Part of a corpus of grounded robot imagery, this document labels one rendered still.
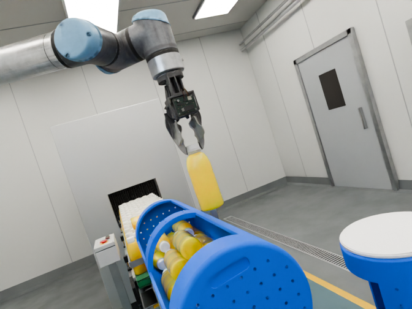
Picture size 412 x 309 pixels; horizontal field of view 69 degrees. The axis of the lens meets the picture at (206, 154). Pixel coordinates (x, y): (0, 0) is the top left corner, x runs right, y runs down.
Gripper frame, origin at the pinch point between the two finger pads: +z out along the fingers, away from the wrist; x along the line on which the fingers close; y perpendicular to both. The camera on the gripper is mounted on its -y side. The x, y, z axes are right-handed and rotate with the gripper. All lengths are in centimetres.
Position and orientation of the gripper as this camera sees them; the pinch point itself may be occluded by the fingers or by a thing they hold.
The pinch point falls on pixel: (192, 147)
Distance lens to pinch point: 83.2
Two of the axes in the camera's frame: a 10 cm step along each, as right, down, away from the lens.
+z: 3.3, 9.4, 0.4
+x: 9.1, -3.2, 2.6
